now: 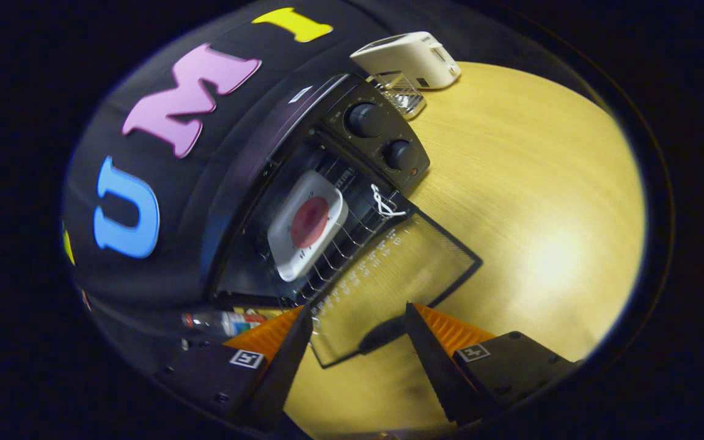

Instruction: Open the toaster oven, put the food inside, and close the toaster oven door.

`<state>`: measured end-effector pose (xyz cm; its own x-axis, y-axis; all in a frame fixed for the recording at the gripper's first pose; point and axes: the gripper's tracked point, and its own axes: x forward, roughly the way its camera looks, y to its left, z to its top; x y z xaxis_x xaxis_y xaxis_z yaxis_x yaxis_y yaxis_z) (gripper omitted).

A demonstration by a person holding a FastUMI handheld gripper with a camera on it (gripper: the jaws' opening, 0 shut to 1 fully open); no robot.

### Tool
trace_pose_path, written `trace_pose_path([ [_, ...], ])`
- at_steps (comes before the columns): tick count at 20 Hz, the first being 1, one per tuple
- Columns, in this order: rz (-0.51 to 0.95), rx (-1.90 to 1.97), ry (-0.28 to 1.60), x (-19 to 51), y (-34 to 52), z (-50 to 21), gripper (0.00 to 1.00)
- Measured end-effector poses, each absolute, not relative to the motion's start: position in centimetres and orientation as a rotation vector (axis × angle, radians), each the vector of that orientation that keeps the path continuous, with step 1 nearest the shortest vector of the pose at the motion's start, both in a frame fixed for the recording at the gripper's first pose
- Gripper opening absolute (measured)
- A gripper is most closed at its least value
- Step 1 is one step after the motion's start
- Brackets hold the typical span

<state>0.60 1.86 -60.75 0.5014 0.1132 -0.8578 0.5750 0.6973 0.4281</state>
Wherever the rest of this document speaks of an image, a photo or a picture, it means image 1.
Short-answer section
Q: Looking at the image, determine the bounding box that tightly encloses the white string tie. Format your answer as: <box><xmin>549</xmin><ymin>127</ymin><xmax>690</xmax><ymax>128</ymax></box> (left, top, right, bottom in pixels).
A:
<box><xmin>370</xmin><ymin>183</ymin><xmax>408</xmax><ymax>219</ymax></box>

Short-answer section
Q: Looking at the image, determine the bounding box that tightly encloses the black toaster oven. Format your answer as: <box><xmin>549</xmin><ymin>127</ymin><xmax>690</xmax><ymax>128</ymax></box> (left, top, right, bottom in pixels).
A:
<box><xmin>208</xmin><ymin>73</ymin><xmax>484</xmax><ymax>369</ymax></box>

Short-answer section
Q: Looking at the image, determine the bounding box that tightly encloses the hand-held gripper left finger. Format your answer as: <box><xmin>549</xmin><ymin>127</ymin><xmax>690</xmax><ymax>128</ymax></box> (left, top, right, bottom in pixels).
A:
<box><xmin>156</xmin><ymin>304</ymin><xmax>314</xmax><ymax>431</ymax></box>

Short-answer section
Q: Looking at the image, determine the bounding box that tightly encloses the small wire holder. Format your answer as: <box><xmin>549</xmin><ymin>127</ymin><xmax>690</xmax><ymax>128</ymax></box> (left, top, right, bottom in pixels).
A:
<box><xmin>365</xmin><ymin>71</ymin><xmax>427</xmax><ymax>120</ymax></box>

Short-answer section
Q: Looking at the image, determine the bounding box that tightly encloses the red meat slice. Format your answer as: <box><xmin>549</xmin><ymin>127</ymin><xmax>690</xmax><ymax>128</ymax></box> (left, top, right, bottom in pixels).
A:
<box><xmin>290</xmin><ymin>196</ymin><xmax>330</xmax><ymax>249</ymax></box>

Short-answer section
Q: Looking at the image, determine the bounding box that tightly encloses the white bread toaster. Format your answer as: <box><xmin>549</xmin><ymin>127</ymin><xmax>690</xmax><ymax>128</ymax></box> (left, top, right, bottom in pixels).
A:
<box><xmin>350</xmin><ymin>31</ymin><xmax>462</xmax><ymax>90</ymax></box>

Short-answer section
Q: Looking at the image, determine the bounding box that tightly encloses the clear plastic water bottle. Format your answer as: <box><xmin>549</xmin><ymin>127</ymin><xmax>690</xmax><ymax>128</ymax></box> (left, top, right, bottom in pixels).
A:
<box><xmin>182</xmin><ymin>310</ymin><xmax>267</xmax><ymax>338</ymax></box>

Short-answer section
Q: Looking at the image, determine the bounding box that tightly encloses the white square plate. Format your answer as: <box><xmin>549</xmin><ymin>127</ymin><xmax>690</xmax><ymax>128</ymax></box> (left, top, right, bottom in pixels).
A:
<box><xmin>266</xmin><ymin>170</ymin><xmax>350</xmax><ymax>282</ymax></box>

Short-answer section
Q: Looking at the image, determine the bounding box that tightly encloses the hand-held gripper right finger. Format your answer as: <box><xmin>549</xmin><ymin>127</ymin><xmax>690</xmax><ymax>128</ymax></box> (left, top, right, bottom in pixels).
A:
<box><xmin>405</xmin><ymin>302</ymin><xmax>579</xmax><ymax>427</ymax></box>

